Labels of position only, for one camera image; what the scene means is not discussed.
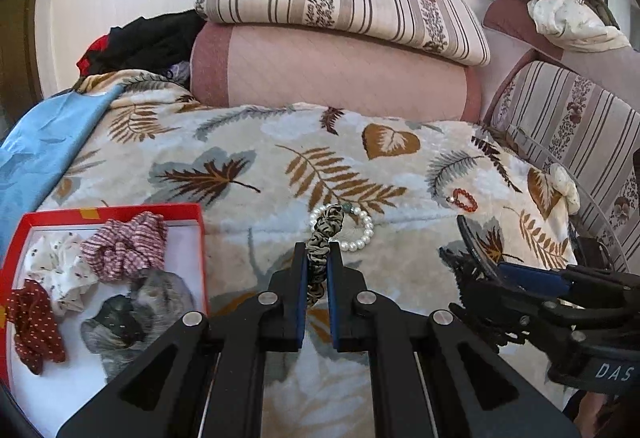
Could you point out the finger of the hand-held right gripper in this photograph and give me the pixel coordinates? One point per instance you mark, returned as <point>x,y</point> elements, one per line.
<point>505,313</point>
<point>535,280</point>

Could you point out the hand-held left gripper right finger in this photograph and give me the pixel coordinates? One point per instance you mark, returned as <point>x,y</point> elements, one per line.
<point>336,313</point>

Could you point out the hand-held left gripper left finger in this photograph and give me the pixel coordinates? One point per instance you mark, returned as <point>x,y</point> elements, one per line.
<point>300,308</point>

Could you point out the black hair claw clip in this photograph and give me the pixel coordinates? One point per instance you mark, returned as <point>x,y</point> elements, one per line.
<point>475,243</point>

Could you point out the olive patterned scrunchie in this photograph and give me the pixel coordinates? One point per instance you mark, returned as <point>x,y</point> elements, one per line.
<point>320,238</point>

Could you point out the grey sheer scrunchie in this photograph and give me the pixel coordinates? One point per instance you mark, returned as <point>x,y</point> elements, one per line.
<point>145,313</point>

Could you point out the pink plaid scrunchie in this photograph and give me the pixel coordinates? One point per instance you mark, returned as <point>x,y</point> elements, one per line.
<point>125,243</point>

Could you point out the red cardboard box lid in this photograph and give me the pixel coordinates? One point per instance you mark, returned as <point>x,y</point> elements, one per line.
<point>125,218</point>

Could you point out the white cherry print scrunchie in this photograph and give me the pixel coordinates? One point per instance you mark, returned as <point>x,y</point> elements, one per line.
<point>60,268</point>

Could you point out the red polka dot scrunchie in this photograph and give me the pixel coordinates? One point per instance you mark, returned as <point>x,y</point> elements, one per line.
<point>32,328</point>

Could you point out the person's right hand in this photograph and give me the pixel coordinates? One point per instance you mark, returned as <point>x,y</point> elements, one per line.
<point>597,415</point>

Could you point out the small cream scrunchie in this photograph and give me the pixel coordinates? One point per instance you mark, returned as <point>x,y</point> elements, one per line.
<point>565,185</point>

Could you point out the leaf print blanket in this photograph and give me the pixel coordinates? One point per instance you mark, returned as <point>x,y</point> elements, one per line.
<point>280,168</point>

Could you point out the striped floral sofa backrest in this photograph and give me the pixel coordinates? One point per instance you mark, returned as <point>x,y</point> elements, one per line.
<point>585,128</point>

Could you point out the pink bolster cushion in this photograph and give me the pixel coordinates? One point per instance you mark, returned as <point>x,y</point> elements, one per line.
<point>330,68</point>

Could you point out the pink sofa armrest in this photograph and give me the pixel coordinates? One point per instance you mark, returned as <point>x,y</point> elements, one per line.
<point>510,26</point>

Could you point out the grey patterned cloth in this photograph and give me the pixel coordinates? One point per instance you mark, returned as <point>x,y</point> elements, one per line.
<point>179,70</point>

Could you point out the light blue cloth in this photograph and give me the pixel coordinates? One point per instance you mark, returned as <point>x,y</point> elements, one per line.
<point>40,158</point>

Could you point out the black clothing pile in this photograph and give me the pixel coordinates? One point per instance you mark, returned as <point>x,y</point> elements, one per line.
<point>155,41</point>

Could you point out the red cloth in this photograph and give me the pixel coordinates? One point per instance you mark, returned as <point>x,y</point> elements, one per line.
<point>92,58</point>

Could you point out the wooden glass door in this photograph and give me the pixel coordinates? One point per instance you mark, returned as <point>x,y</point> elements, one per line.
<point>20,43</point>

